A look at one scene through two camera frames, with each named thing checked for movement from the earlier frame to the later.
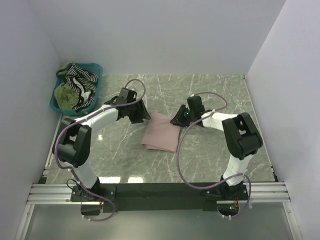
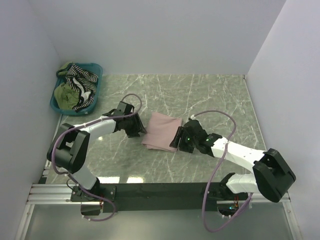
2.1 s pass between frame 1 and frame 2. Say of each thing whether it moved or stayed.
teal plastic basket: stayed
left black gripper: moved
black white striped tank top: stayed
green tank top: stayed
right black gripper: moved
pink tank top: stayed
